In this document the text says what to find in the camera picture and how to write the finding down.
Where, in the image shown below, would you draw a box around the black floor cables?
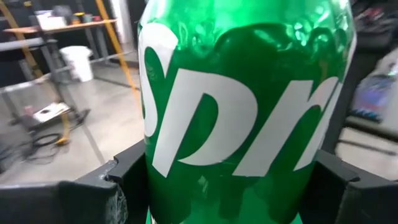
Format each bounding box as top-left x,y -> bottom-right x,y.
0,107 -> 91,164

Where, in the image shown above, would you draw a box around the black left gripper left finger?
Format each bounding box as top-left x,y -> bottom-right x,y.
0,139 -> 150,224

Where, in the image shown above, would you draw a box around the white bucket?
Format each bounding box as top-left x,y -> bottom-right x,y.
58,45 -> 95,83

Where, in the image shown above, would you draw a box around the grey metal table frame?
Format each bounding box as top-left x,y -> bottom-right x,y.
0,37 -> 137,119

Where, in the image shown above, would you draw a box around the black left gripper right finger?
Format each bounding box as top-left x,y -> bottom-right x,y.
300,150 -> 398,224

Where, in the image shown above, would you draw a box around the black stand beam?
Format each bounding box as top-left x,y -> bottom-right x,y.
322,46 -> 379,155

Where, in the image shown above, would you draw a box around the wooden desk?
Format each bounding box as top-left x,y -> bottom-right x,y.
2,18 -> 118,35

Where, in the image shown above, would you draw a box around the white flat device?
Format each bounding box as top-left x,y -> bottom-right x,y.
32,101 -> 72,124

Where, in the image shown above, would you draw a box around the green soda can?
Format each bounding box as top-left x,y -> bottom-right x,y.
136,0 -> 358,224

